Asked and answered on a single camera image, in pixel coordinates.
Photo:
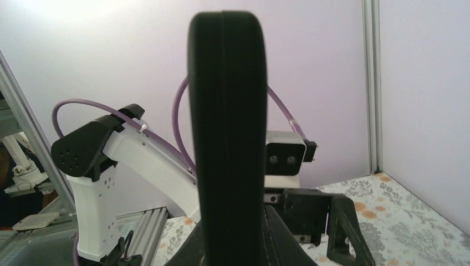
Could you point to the black phone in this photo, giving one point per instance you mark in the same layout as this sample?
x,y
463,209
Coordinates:
x,y
227,74

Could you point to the beige pad outside enclosure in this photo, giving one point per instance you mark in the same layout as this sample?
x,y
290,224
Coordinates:
x,y
36,221

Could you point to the white lamp outside enclosure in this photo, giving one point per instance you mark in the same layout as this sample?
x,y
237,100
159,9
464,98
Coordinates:
x,y
27,177

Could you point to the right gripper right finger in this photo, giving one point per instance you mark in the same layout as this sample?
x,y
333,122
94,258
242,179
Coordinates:
x,y
279,247

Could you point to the right aluminium corner post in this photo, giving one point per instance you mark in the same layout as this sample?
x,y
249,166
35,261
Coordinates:
x,y
372,53

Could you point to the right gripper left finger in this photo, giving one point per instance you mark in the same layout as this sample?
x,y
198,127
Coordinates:
x,y
191,253

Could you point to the aluminium corner post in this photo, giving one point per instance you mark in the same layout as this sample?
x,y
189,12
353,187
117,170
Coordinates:
x,y
372,53
27,120

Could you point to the aluminium front rail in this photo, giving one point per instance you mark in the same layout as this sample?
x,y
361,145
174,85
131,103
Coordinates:
x,y
147,227

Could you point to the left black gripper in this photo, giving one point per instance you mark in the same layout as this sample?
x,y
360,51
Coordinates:
x,y
305,213

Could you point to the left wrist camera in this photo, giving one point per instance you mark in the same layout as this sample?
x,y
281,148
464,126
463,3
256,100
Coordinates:
x,y
286,151

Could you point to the floral patterned mat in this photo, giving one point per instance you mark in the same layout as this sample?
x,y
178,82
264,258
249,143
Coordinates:
x,y
398,227

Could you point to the left aluminium corner post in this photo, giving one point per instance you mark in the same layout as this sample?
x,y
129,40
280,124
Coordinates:
x,y
27,120

